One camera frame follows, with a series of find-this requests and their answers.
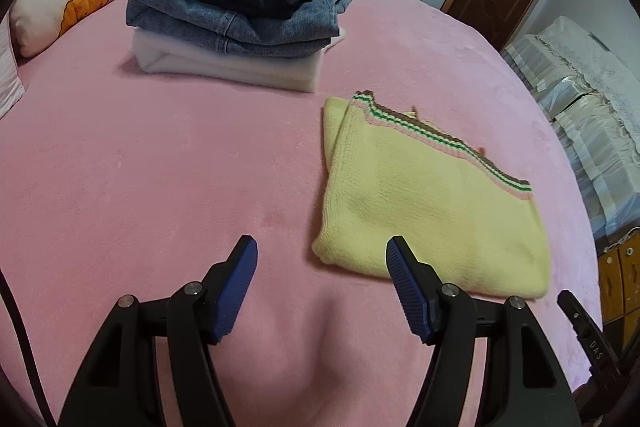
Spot yellow knitted striped cardigan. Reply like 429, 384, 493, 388
311, 91, 551, 299

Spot yellow wooden drawer cabinet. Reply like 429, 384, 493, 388
598, 227, 639, 323

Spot lace-covered sofa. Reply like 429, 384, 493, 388
501, 16, 639, 241

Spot folded pale pink garment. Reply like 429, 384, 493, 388
132, 28, 346, 93

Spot folded blue jeans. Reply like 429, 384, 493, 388
126, 0, 352, 58

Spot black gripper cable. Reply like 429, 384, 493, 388
0, 267, 57, 427

